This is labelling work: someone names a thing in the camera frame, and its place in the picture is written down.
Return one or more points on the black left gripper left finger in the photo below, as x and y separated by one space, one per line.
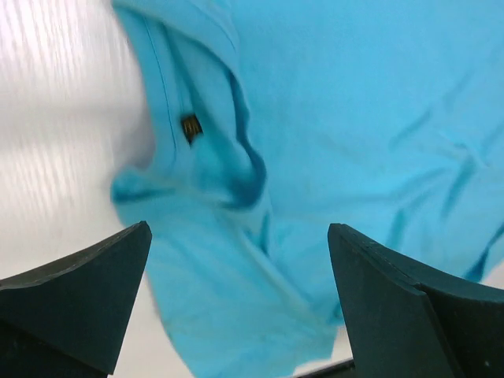
68 318

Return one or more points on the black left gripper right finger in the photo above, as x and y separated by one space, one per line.
407 319

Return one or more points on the turquoise t shirt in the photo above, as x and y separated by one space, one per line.
273 120

